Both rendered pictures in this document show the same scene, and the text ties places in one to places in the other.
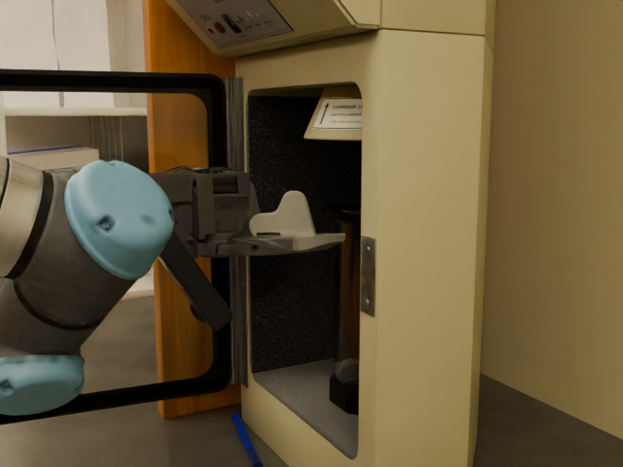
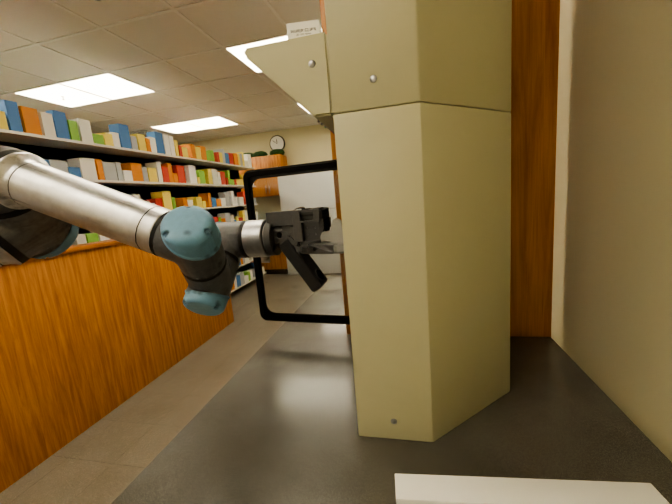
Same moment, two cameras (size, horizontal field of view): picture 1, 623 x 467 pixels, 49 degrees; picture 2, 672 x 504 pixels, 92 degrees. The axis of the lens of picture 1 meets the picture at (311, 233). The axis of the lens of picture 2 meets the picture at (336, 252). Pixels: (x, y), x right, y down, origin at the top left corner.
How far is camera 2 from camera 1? 0.43 m
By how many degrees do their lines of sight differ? 41
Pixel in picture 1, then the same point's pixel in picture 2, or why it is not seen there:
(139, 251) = (180, 247)
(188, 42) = not seen: hidden behind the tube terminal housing
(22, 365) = (189, 294)
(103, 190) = (172, 219)
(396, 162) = (351, 198)
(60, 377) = (201, 301)
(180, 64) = not seen: hidden behind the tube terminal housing
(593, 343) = (643, 347)
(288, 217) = (334, 233)
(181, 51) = not seen: hidden behind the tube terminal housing
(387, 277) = (352, 271)
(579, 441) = (598, 425)
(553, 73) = (617, 115)
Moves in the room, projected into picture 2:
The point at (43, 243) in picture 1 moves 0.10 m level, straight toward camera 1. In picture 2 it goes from (154, 242) to (82, 255)
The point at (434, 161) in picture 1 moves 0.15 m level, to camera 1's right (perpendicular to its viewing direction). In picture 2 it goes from (382, 196) to (507, 186)
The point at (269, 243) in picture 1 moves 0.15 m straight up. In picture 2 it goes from (323, 247) to (315, 158)
